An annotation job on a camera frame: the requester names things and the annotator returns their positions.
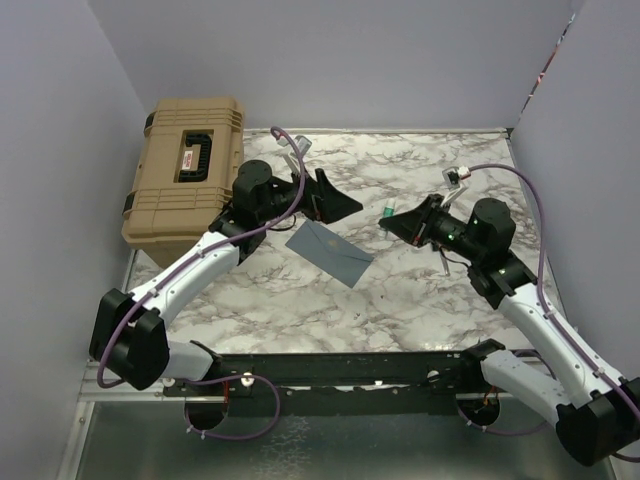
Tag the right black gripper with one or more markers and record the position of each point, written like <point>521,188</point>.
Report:
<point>415,226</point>

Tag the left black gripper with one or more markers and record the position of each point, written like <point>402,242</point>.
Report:
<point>323,200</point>

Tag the grey paper envelope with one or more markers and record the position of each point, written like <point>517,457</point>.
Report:
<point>330,253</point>

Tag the green white glue stick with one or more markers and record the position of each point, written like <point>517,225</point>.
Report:
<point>389,208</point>

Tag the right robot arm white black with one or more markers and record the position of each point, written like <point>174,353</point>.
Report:
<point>592,407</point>

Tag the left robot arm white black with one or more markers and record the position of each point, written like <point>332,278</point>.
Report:
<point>130,341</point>

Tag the tan plastic tool case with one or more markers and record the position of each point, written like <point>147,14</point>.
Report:
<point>193,148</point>

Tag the orange handled metal tool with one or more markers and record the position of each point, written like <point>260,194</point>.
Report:
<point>445,264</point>

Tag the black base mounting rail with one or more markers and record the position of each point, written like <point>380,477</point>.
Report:
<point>343,384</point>

